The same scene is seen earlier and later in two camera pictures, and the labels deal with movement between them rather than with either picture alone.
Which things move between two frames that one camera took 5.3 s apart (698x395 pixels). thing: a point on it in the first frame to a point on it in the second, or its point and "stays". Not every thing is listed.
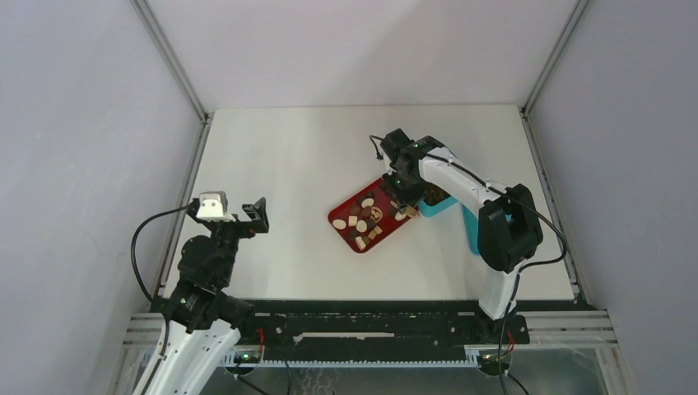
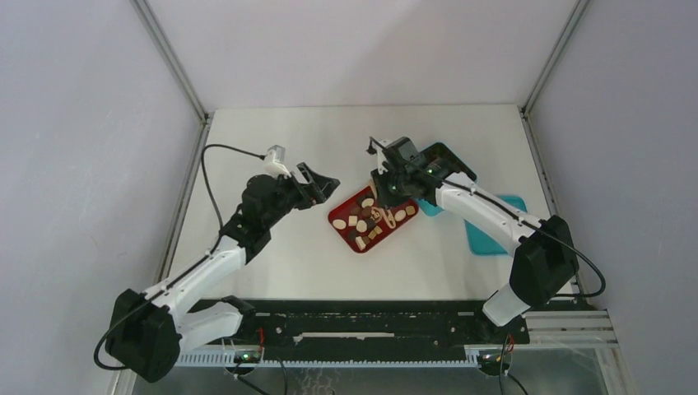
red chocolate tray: [369, 216] stays
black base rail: [376, 327] stays
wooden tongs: [411, 212] to [388, 217]
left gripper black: [257, 213] to [314, 192]
